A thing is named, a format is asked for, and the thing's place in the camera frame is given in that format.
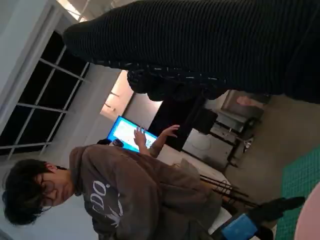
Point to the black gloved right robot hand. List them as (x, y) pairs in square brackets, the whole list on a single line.
[(200, 42)]

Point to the pink bowl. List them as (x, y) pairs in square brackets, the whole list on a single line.
[(310, 217)]

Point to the white cabinet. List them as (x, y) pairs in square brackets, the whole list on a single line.
[(207, 147)]

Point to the lit laptop screen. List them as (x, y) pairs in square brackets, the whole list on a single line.
[(122, 132)]

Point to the dark thin rods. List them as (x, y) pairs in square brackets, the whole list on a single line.
[(232, 193)]

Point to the person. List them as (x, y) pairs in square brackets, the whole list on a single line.
[(125, 187)]

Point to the green cutting mat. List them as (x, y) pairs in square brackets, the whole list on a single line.
[(300, 180)]

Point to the pale cloth cover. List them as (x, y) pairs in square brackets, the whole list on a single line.
[(220, 220)]

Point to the dark window with white frame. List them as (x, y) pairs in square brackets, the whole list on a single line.
[(50, 87)]

